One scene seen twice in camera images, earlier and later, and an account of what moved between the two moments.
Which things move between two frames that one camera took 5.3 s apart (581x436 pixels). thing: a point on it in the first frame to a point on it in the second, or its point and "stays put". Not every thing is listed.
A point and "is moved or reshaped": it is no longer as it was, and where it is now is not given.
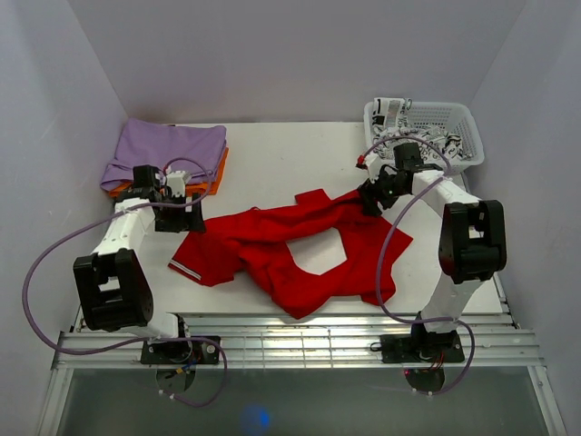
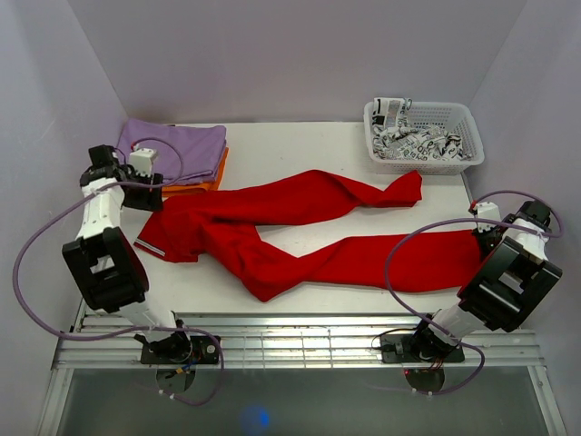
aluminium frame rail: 305,341 stays put
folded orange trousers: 211,186 stays put
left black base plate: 181,351 stays put
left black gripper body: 172,219 to 139,197
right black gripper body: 387,189 to 487,240
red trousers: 253,242 is moved or reshaped
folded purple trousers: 140,143 stays put
